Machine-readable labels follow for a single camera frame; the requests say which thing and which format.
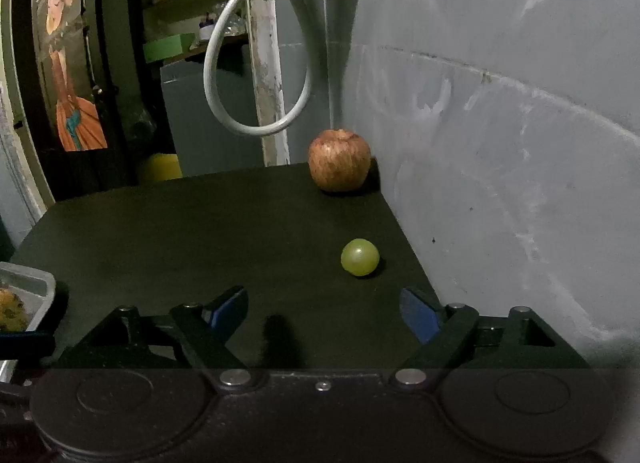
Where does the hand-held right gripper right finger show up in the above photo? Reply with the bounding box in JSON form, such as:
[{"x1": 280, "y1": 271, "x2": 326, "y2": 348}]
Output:
[{"x1": 389, "y1": 286, "x2": 592, "y2": 391}]

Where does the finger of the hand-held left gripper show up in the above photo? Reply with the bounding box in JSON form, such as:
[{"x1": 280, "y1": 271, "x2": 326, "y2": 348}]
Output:
[{"x1": 0, "y1": 330, "x2": 56, "y2": 360}]

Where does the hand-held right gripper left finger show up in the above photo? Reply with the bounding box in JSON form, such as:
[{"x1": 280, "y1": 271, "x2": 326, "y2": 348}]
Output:
[{"x1": 59, "y1": 285, "x2": 257, "y2": 392}]

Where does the spotted yellow banana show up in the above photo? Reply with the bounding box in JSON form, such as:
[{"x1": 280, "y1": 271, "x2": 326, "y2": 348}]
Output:
[{"x1": 0, "y1": 287, "x2": 30, "y2": 332}]

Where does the metal tray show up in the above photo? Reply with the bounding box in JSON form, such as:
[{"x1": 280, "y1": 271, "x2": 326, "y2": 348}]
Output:
[{"x1": 0, "y1": 261, "x2": 57, "y2": 335}]

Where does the green grape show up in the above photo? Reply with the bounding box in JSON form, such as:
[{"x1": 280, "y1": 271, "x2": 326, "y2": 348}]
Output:
[{"x1": 340, "y1": 237, "x2": 380, "y2": 278}]

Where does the yellow object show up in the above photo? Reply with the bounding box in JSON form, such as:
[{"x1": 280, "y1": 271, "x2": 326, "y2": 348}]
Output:
[{"x1": 137, "y1": 152, "x2": 184, "y2": 184}]

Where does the red apple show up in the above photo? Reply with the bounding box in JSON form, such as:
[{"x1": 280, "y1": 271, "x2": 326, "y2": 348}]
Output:
[{"x1": 307, "y1": 128, "x2": 372, "y2": 193}]

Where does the blue grey cabinet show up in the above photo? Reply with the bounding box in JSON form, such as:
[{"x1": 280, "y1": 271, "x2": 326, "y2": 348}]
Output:
[{"x1": 159, "y1": 42, "x2": 267, "y2": 178}]

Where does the dark door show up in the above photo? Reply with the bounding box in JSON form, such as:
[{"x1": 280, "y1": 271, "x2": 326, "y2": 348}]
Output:
[{"x1": 9, "y1": 0, "x2": 151, "y2": 201}]

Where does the green box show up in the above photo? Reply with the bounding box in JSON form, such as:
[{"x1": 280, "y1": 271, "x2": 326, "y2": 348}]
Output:
[{"x1": 143, "y1": 34, "x2": 195, "y2": 64}]

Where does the white hose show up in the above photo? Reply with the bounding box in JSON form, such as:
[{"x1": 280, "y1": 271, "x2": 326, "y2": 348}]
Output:
[{"x1": 203, "y1": 0, "x2": 312, "y2": 137}]

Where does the white post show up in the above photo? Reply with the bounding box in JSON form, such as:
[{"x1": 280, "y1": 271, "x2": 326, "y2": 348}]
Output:
[{"x1": 249, "y1": 0, "x2": 292, "y2": 167}]

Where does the wall poster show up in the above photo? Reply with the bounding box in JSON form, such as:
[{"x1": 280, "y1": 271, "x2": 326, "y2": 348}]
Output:
[{"x1": 31, "y1": 0, "x2": 109, "y2": 152}]

